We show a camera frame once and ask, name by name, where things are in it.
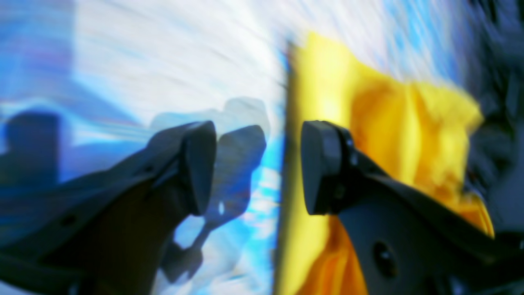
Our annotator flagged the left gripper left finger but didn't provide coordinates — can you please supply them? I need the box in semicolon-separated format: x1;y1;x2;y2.
1;121;217;295

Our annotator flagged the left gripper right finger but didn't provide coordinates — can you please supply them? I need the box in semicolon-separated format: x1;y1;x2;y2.
301;120;523;295

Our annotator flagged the yellow T-shirt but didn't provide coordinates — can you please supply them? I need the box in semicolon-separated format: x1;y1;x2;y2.
274;32;495;295

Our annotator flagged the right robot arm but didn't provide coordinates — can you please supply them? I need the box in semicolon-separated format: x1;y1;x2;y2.
467;0;524;234

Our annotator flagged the patterned blue tablecloth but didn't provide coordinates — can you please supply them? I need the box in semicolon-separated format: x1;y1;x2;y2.
1;0;467;295

